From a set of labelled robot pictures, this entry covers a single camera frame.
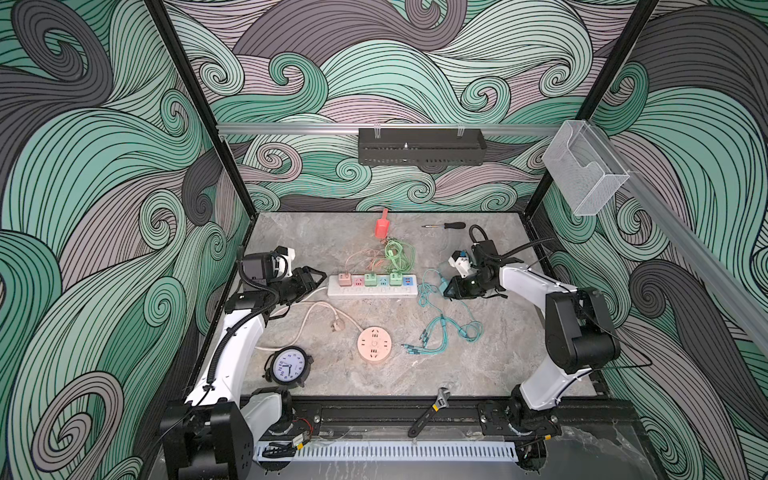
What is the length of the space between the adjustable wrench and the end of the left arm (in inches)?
17.2

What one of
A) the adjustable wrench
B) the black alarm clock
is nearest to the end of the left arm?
the black alarm clock

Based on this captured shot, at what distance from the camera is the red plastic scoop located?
3.82 feet

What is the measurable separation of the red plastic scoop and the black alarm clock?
52 centimetres

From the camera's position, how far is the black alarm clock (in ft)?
2.59

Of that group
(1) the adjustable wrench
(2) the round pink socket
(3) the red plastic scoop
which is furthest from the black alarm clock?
(3) the red plastic scoop

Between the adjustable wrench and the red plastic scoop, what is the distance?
0.58m

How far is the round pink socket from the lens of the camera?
0.83 meters

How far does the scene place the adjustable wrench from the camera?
0.73 metres

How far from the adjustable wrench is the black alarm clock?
0.32m

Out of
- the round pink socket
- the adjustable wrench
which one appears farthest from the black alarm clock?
the adjustable wrench

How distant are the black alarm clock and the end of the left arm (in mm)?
197
